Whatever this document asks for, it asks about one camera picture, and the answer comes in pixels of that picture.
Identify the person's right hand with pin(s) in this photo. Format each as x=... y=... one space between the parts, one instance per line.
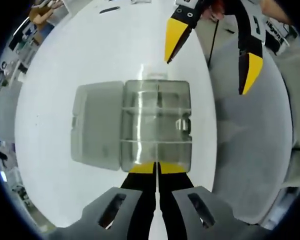
x=277 y=11

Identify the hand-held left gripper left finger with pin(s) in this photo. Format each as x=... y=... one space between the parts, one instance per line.
x=130 y=220

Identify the black remote bar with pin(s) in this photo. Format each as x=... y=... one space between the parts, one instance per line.
x=109 y=10

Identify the grey mesh office chair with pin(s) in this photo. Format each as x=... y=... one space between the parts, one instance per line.
x=252 y=150

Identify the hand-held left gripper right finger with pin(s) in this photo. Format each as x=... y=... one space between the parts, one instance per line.
x=185 y=220

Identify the grey transparent dual guide fixture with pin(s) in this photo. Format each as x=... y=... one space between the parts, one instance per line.
x=97 y=125

